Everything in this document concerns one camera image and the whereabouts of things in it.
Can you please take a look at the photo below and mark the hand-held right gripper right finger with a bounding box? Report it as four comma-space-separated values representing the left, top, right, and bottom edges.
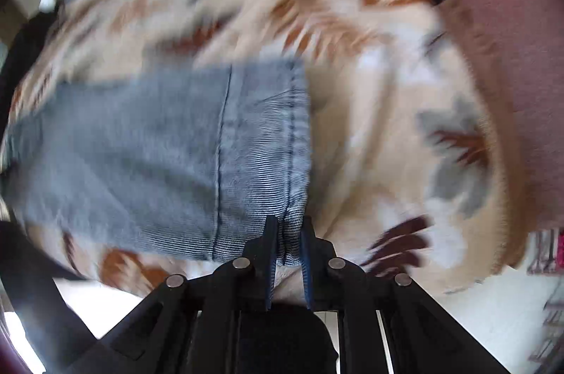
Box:
301, 216, 512, 374

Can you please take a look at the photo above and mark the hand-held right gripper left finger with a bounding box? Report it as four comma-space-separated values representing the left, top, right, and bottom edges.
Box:
62, 215, 279, 374

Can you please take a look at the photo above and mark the grey denim jacket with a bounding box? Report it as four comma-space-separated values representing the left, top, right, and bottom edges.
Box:
0, 59, 314, 266

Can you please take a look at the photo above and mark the cream leaf-print blanket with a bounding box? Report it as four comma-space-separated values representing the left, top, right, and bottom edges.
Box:
0, 0, 529, 298

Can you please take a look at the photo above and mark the striped floor rug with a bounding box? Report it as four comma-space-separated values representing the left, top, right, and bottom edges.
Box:
526, 226, 564, 275

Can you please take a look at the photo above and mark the pink sofa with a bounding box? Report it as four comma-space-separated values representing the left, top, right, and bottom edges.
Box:
101, 0, 564, 269

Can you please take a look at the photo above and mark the black fleece cloth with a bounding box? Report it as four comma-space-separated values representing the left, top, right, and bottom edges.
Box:
0, 10, 62, 137

